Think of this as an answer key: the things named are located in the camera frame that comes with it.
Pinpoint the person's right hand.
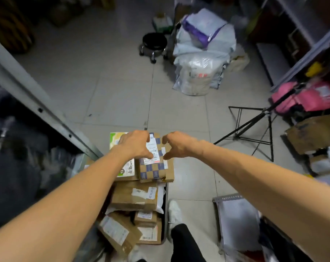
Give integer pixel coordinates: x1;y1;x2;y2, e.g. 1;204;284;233
162;131;205;160

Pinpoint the person's left hand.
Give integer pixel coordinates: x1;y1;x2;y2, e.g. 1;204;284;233
118;130;154;159

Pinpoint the green and white carton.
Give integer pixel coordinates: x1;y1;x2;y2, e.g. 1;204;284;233
109;131;139;182

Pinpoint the cardboard box green printed tape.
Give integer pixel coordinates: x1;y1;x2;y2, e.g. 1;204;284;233
159;142;175;183

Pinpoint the blue checkered cardboard box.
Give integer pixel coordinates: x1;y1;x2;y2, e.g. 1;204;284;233
139;132;168;183

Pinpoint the small taped cardboard parcel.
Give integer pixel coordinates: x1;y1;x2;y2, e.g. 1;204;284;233
111;181;159;212

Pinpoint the white mailer bag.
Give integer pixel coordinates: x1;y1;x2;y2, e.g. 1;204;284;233
104;184;166;215

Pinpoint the cardboard box with black handwriting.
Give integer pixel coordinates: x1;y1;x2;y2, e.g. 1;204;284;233
136;218;163;245

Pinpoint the person's right forearm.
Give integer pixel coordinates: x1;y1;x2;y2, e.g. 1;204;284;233
199;142;330;262

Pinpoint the person's left forearm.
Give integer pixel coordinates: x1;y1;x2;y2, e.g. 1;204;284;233
0;147;130;262

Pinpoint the person's right leg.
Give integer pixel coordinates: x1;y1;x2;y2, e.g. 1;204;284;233
171;223;206;262

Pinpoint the grey metal shelf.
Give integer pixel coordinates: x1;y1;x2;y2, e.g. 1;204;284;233
0;32;104;262

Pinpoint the black plastic bag parcel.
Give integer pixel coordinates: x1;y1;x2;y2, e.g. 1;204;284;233
0;84;83;232

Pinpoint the brown cardboard sheet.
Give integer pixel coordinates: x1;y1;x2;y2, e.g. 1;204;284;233
285;114;330;155

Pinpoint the white right shoe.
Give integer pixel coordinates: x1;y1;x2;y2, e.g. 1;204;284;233
167;199;183;241

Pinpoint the white shoe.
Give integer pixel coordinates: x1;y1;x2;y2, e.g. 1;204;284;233
128;245;148;262
167;199;183;241

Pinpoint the heap of white plastic bags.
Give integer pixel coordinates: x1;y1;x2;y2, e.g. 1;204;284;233
172;8;250;96

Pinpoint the black light stand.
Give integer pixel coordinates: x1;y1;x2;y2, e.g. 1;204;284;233
213;83;305;162

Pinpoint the low grey metal rack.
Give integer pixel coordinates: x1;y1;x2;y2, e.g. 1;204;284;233
213;193;264;257

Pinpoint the black rolling stool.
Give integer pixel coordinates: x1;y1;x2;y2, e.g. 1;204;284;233
139;32;168;64

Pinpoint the white left shoe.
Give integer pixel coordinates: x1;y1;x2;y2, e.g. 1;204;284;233
128;245;148;262

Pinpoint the black fabric bag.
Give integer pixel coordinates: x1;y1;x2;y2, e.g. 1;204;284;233
259;218;314;262

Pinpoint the big white plastic sack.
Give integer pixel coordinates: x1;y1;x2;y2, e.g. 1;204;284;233
308;144;330;186

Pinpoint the pink bag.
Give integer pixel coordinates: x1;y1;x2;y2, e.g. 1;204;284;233
271;80;330;114

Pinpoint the background shelving with goods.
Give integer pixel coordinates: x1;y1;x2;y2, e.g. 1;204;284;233
249;0;330;90

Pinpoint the yellow striped brown bundle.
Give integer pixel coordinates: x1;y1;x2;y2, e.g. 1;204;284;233
0;2;36;54

